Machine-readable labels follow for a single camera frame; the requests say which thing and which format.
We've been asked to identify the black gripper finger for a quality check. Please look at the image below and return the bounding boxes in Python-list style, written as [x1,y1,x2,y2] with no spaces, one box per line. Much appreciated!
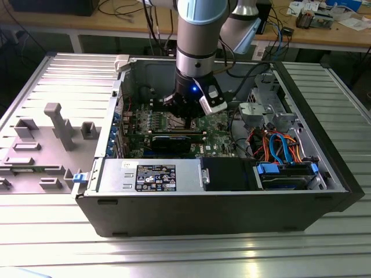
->
[162,94,193,130]
[190,100,207,120]

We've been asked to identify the green motherboard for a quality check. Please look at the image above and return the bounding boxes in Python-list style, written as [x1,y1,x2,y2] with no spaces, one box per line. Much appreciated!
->
[121,100,241,159]

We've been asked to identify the black graphics card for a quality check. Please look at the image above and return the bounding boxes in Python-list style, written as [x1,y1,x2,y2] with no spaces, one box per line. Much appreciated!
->
[127,130,207,155]

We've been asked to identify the metal drive cage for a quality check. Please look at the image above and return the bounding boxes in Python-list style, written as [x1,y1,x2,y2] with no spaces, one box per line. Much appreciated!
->
[237,72,304,137]

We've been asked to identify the pale grey case latch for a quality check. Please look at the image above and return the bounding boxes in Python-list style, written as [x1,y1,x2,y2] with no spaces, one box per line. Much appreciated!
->
[114,54,130,74]

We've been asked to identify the grey power supply unit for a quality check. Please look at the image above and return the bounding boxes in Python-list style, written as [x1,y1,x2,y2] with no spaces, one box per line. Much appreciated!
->
[97,158,203,193]

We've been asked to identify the black PC case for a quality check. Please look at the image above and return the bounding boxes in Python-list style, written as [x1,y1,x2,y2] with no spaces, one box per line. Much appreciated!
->
[71,53,365,239]

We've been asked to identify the hard disk in blue carrier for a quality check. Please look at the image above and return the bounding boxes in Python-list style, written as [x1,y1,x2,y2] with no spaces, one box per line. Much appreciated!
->
[252,162,319,192]

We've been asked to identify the tall black box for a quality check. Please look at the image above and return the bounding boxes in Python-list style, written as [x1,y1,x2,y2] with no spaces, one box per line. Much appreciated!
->
[257,0,272,35]

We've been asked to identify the white paper sheets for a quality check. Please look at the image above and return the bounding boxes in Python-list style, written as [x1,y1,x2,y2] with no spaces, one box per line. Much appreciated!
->
[286,0,322,17]
[339,11,371,31]

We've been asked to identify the small heat sink assembly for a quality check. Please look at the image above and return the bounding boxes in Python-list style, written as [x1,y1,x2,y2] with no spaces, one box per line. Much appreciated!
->
[295,8,314,30]

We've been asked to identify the grey parts rack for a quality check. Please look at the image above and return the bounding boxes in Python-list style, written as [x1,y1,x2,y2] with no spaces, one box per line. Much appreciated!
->
[0,103,102,195]

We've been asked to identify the wooden workbench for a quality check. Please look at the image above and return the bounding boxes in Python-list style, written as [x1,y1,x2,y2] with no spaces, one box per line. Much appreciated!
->
[0,0,371,54]

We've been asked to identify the green circuit board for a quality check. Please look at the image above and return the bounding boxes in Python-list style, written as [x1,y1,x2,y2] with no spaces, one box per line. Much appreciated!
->
[312,11,334,30]

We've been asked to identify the wide black equipment case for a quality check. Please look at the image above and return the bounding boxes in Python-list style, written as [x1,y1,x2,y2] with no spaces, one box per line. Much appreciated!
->
[8,0,98,17]

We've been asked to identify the blue cardboard box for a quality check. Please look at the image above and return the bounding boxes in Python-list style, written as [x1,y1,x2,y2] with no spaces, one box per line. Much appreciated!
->
[326,0,363,12]

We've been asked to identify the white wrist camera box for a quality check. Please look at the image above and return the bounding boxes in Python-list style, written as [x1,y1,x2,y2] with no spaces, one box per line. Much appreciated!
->
[198,85,227,116]

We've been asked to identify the thick black cable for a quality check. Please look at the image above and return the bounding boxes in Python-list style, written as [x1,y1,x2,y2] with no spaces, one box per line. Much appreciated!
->
[228,108,254,159]

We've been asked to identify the black connector with coloured wires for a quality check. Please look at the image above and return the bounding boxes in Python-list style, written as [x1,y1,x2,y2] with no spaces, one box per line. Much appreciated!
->
[246,127,264,159]

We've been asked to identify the orange data cable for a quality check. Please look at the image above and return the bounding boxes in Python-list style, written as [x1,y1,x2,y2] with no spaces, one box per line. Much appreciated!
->
[261,131,273,162]
[278,131,305,163]

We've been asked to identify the blue data cable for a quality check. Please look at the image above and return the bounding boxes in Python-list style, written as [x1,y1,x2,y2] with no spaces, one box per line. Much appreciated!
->
[268,131,294,166]

